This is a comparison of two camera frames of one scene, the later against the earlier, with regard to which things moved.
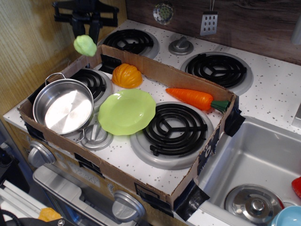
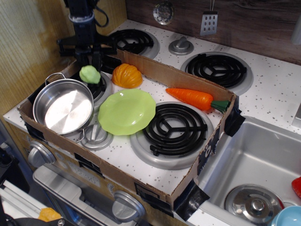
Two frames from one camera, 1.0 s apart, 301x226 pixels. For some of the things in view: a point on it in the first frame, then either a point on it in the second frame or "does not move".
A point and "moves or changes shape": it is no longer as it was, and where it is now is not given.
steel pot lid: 254,204 does not move
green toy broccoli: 85,45 moves or changes shape
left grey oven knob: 39,155 does not move
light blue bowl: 289,216 does not move
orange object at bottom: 48,214 does not move
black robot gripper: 86,11 → 85,39
